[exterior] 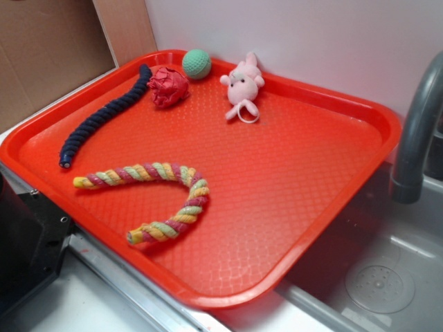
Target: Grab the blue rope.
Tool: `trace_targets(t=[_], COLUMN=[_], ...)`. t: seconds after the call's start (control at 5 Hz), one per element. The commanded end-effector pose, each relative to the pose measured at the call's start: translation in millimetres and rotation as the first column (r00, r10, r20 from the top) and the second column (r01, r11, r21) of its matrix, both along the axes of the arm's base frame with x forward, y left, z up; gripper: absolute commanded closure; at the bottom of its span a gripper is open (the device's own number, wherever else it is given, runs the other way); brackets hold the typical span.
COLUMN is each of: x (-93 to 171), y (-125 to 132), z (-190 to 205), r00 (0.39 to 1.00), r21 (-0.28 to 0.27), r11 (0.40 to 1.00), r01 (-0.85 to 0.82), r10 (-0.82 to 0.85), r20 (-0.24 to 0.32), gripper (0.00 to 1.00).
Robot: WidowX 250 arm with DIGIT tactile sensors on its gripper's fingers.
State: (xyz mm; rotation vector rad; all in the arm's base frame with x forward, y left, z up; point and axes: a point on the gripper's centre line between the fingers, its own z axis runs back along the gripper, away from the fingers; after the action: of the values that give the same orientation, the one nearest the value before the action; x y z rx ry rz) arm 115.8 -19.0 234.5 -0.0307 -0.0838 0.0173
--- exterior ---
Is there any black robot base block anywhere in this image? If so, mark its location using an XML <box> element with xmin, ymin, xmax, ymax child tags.
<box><xmin>1</xmin><ymin>176</ymin><xmax>73</xmax><ymax>318</ymax></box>

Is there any red plastic tray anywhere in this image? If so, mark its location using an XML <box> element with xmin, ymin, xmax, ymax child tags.
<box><xmin>1</xmin><ymin>50</ymin><xmax>401</xmax><ymax>309</ymax></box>

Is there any pink plush bunny toy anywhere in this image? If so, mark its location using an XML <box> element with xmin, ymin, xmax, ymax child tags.
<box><xmin>219</xmin><ymin>52</ymin><xmax>265</xmax><ymax>124</ymax></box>

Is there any red crumpled paper ball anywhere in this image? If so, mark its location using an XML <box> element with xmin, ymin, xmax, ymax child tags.
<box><xmin>147</xmin><ymin>67</ymin><xmax>190</xmax><ymax>109</ymax></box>

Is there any green rubber ball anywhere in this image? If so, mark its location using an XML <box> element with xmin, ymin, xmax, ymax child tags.
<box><xmin>182</xmin><ymin>49</ymin><xmax>212</xmax><ymax>80</ymax></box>

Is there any brown wooden board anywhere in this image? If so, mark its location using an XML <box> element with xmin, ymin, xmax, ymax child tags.
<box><xmin>93</xmin><ymin>0</ymin><xmax>157</xmax><ymax>67</ymax></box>

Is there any grey toy faucet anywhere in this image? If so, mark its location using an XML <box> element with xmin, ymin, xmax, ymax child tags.
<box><xmin>389</xmin><ymin>53</ymin><xmax>442</xmax><ymax>204</ymax></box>

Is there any grey plastic sink basin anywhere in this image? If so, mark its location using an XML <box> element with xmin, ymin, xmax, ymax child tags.
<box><xmin>278</xmin><ymin>165</ymin><xmax>442</xmax><ymax>331</ymax></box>

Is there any brown cardboard panel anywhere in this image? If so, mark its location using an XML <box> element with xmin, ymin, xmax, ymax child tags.
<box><xmin>1</xmin><ymin>1</ymin><xmax>115</xmax><ymax>131</ymax></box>

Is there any multicolour pastel twisted rope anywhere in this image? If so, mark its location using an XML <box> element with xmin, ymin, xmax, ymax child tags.
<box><xmin>73</xmin><ymin>162</ymin><xmax>211</xmax><ymax>246</ymax></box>

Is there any dark blue twisted rope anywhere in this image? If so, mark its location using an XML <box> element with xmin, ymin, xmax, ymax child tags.
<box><xmin>59</xmin><ymin>64</ymin><xmax>153</xmax><ymax>169</ymax></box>

